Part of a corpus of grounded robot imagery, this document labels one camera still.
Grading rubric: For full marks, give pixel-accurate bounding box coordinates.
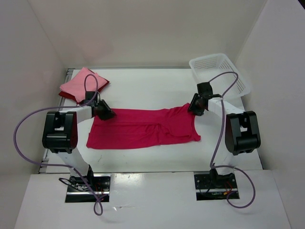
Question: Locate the light pink t-shirt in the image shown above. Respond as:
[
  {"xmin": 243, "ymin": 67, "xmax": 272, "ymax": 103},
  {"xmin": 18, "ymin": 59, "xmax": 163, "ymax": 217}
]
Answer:
[{"xmin": 60, "ymin": 67, "xmax": 107, "ymax": 102}]

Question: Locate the magenta t-shirt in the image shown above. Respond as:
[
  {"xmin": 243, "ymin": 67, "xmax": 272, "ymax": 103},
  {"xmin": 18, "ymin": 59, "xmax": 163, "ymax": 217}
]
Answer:
[{"xmin": 86, "ymin": 103, "xmax": 201, "ymax": 150}]

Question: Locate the dark red t-shirt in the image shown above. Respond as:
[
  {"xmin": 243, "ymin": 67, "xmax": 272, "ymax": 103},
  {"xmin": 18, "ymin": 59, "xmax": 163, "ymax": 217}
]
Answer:
[{"xmin": 59, "ymin": 80, "xmax": 110, "ymax": 104}]

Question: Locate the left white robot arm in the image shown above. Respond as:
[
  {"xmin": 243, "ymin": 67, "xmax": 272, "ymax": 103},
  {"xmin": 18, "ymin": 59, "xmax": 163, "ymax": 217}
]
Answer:
[{"xmin": 42, "ymin": 91, "xmax": 116, "ymax": 187}]

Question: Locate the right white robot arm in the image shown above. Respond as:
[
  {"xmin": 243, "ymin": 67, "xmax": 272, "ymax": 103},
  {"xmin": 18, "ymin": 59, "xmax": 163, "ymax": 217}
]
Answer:
[{"xmin": 188, "ymin": 82, "xmax": 261, "ymax": 184}]

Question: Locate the white plastic basket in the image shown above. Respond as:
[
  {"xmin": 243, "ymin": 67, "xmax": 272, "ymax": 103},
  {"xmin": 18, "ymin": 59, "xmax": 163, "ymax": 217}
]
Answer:
[{"xmin": 189, "ymin": 53, "xmax": 251, "ymax": 100}]

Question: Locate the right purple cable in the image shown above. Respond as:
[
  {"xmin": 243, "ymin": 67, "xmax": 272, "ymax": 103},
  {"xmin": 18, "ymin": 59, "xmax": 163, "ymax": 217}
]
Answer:
[{"xmin": 209, "ymin": 71, "xmax": 256, "ymax": 209}]

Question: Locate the purple cable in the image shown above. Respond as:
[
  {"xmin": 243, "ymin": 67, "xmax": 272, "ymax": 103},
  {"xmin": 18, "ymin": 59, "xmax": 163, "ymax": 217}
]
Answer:
[
  {"xmin": 13, "ymin": 74, "xmax": 112, "ymax": 216},
  {"xmin": 209, "ymin": 71, "xmax": 256, "ymax": 209}
]

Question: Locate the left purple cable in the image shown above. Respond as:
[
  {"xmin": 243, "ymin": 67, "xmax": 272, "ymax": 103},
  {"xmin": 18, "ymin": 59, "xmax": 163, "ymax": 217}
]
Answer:
[{"xmin": 13, "ymin": 74, "xmax": 112, "ymax": 216}]

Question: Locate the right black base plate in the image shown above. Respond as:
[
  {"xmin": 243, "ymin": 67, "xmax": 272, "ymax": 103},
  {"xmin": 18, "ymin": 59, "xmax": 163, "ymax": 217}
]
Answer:
[{"xmin": 193, "ymin": 171, "xmax": 239, "ymax": 201}]

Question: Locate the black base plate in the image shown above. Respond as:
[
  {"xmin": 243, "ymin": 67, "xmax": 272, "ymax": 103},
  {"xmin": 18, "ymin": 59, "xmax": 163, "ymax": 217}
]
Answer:
[
  {"xmin": 193, "ymin": 171, "xmax": 239, "ymax": 201},
  {"xmin": 61, "ymin": 173, "xmax": 111, "ymax": 203}
]

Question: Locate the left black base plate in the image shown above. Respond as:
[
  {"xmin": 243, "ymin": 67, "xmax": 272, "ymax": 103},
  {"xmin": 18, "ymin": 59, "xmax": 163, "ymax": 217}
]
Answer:
[{"xmin": 61, "ymin": 173, "xmax": 111, "ymax": 203}]

